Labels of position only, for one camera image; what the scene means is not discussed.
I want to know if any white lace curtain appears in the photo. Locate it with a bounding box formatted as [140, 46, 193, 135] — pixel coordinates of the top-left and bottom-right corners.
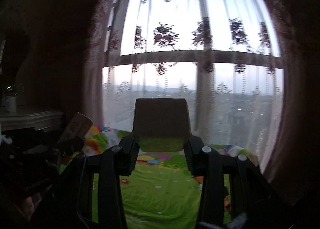
[81, 0, 283, 152]

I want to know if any green cartoon bedsheet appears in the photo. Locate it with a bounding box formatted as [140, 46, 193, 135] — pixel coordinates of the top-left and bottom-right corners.
[81, 127, 258, 228]

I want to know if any slim gold edged box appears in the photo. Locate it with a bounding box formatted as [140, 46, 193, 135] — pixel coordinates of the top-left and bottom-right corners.
[60, 112, 93, 141]

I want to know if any mauve drape curtain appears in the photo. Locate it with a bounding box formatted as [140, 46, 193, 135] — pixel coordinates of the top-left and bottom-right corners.
[264, 0, 319, 182]

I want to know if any white ornate dresser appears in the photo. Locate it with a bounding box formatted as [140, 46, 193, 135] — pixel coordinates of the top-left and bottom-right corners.
[1, 110, 63, 131]

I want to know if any white ceramic mug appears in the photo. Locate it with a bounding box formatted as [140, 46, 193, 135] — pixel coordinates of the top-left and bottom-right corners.
[4, 96, 17, 113]

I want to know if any small white box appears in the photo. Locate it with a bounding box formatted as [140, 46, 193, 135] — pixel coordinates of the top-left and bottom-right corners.
[132, 98, 191, 152]

